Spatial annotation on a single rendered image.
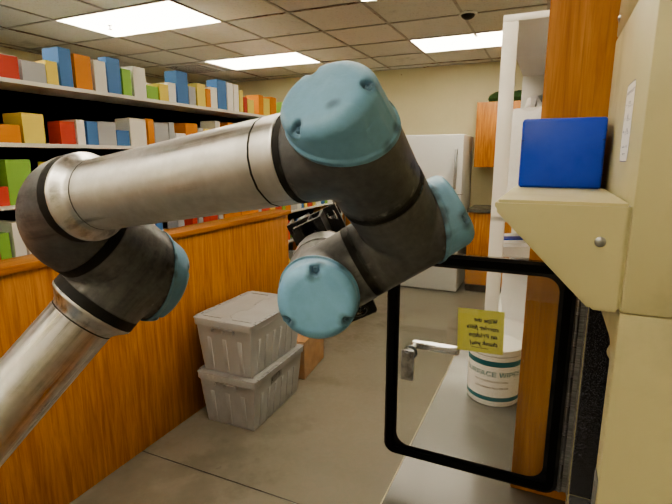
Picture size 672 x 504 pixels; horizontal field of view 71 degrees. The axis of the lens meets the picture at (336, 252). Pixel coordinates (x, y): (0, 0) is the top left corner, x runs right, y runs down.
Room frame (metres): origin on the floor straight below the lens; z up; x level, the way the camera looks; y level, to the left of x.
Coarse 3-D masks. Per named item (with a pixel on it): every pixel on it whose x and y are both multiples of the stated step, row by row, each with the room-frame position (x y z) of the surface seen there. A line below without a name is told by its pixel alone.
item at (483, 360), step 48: (432, 288) 0.79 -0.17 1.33; (480, 288) 0.76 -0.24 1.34; (528, 288) 0.72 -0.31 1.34; (432, 336) 0.79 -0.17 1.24; (480, 336) 0.75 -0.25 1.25; (528, 336) 0.72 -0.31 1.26; (432, 384) 0.79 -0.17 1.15; (480, 384) 0.75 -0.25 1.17; (528, 384) 0.72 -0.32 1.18; (432, 432) 0.78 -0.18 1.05; (480, 432) 0.75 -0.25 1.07; (528, 432) 0.72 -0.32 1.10
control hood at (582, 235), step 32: (512, 192) 0.55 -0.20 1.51; (544, 192) 0.55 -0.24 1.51; (576, 192) 0.55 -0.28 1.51; (608, 192) 0.55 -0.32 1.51; (512, 224) 0.45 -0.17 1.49; (544, 224) 0.44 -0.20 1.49; (576, 224) 0.43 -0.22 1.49; (608, 224) 0.42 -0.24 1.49; (544, 256) 0.44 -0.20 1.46; (576, 256) 0.43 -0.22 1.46; (608, 256) 0.41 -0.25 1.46; (576, 288) 0.42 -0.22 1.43; (608, 288) 0.41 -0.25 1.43
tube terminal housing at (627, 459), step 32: (640, 0) 0.51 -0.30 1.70; (640, 32) 0.49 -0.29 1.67; (640, 64) 0.46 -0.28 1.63; (640, 96) 0.44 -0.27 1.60; (608, 128) 0.67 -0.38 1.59; (640, 128) 0.42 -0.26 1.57; (608, 160) 0.63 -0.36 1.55; (640, 160) 0.41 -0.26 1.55; (640, 192) 0.41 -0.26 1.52; (640, 224) 0.41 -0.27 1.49; (640, 256) 0.40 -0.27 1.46; (640, 288) 0.40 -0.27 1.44; (608, 320) 0.47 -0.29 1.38; (640, 320) 0.40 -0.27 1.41; (640, 352) 0.40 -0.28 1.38; (608, 384) 0.42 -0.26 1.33; (640, 384) 0.40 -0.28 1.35; (576, 416) 0.67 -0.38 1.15; (608, 416) 0.41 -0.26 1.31; (640, 416) 0.40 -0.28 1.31; (608, 448) 0.41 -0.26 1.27; (640, 448) 0.40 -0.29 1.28; (608, 480) 0.41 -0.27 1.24; (640, 480) 0.40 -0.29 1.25
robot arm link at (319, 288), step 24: (312, 240) 0.50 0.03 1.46; (336, 240) 0.43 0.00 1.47; (288, 264) 0.43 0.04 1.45; (312, 264) 0.40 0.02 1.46; (336, 264) 0.41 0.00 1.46; (288, 288) 0.40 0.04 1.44; (312, 288) 0.40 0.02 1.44; (336, 288) 0.40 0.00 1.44; (360, 288) 0.42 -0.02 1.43; (288, 312) 0.40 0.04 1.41; (312, 312) 0.40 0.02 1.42; (336, 312) 0.40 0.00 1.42; (312, 336) 0.40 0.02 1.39
